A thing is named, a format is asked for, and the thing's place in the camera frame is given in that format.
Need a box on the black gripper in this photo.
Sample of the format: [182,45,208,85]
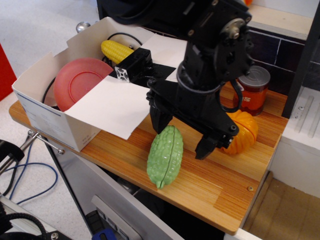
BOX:
[147,78,239,160]

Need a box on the white cardboard mask box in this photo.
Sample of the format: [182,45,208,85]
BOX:
[12,17,187,152]

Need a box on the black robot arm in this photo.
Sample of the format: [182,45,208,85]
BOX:
[104,0,254,160]

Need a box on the green toy bitter gourd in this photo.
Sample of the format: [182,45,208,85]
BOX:
[146,125,184,189]

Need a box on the orange toy pumpkin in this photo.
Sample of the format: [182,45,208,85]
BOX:
[222,110,259,155]

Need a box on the black aluminium extrusion block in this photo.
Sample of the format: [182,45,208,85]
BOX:
[109,47,153,83]

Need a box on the orange beans can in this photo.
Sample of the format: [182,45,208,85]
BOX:
[236,65,271,116]

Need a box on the yellow toy corn cob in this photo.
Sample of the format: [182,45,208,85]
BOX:
[100,40,134,65]

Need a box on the pink plastic plate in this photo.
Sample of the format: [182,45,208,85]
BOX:
[53,57,113,112]

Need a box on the silver round knob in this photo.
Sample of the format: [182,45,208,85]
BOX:
[75,21,91,33]

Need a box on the red panel at left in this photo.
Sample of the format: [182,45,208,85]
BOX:
[0,46,17,101]

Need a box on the black cable in box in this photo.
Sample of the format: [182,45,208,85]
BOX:
[41,32,143,111]

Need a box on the black vertical post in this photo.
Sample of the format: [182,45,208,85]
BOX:
[281,4,320,119]

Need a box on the wooden wall shelf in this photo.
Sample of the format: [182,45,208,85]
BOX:
[249,0,319,40]

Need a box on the blue cable on floor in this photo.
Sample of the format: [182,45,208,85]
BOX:
[0,142,59,205]

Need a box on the metal clamp with black handle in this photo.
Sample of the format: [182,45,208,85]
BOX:
[0,130,65,175]

